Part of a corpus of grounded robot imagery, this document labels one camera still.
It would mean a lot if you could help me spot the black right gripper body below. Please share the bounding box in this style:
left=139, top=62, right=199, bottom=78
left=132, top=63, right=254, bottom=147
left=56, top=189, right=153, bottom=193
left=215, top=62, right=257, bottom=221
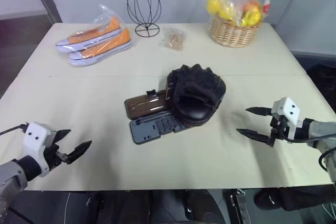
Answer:
left=268, top=115, right=292, bottom=146

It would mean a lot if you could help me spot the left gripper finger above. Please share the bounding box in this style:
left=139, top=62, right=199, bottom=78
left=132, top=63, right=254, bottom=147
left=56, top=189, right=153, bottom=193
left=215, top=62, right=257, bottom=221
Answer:
left=54, top=129, right=72, bottom=145
left=68, top=140, right=93, bottom=165

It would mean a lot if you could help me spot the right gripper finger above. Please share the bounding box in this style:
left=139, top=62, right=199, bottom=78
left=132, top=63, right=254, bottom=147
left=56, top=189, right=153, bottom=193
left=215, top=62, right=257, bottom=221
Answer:
left=236, top=128, right=275, bottom=147
left=245, top=106, right=274, bottom=117

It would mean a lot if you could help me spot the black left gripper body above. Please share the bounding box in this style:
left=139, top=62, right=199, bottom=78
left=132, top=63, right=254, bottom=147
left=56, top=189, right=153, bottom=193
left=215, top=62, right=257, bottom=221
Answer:
left=43, top=139, right=73, bottom=173

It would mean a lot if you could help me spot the grey drill bit case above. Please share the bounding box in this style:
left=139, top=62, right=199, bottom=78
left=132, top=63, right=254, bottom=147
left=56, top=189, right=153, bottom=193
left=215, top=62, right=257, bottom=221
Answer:
left=124, top=89, right=192, bottom=145

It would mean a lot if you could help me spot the black baseball glove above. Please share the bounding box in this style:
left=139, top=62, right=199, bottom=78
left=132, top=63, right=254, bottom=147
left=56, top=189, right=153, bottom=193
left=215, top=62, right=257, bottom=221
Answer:
left=165, top=63, right=227, bottom=127

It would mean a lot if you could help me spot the dark rounded shape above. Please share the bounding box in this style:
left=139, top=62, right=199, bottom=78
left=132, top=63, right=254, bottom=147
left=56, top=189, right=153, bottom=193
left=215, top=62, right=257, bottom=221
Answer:
left=253, top=185, right=336, bottom=212
left=148, top=189, right=220, bottom=224

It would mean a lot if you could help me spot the yellow lemon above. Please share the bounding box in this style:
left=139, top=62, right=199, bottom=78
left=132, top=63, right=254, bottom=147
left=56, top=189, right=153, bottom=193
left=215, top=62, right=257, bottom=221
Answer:
left=217, top=6, right=234, bottom=21
left=240, top=10, right=263, bottom=27
left=206, top=0, right=222, bottom=15

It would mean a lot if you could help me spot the orange canvas sneaker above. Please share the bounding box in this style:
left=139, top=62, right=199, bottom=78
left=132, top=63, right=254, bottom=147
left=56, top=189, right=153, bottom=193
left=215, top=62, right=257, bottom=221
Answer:
left=67, top=27, right=132, bottom=68
left=55, top=15, right=124, bottom=53

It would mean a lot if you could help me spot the red orange apple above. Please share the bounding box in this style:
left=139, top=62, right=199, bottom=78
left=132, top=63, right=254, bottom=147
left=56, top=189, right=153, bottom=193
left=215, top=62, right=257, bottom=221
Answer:
left=243, top=0, right=261, bottom=12

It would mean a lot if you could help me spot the clear plastic fruit wrap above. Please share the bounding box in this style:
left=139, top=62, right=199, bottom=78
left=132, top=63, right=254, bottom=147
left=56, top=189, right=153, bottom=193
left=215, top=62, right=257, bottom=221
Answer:
left=204, top=0, right=271, bottom=28

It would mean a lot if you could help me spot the clear bag of brown pieces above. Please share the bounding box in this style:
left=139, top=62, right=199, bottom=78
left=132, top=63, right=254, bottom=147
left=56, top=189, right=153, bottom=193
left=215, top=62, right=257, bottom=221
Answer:
left=157, top=26, right=187, bottom=51

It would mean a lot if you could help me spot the clear plastic shoe bag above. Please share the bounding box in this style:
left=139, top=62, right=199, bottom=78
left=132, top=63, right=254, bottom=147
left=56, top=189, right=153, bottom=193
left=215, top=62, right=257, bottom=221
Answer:
left=54, top=3, right=132, bottom=68

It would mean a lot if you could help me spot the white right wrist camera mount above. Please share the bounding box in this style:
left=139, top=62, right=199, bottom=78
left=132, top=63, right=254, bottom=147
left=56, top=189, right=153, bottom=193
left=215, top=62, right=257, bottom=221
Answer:
left=271, top=97, right=303, bottom=144

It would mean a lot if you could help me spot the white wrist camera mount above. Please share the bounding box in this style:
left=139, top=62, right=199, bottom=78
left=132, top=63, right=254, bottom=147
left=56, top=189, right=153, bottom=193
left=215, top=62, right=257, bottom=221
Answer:
left=22, top=122, right=57, bottom=178
left=271, top=97, right=303, bottom=144

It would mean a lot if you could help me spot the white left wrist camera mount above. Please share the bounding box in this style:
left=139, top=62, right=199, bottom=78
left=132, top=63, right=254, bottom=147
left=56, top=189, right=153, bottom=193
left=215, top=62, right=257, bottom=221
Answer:
left=22, top=122, right=57, bottom=178

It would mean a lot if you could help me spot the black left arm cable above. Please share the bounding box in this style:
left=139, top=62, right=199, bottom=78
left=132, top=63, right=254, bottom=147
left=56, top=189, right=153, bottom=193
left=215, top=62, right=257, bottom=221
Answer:
left=0, top=123, right=28, bottom=136

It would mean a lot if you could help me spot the metal table frame bracket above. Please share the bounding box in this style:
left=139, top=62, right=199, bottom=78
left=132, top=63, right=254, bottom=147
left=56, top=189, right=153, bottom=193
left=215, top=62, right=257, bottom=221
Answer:
left=227, top=188, right=251, bottom=224

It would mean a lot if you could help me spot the wicker handle basket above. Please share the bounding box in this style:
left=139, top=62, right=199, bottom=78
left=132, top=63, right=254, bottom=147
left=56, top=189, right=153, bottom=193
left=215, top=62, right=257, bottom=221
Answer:
left=209, top=0, right=272, bottom=49

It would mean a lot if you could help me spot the black wire head stand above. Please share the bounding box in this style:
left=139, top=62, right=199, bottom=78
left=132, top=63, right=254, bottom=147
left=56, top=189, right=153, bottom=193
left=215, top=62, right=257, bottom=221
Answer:
left=127, top=0, right=162, bottom=39

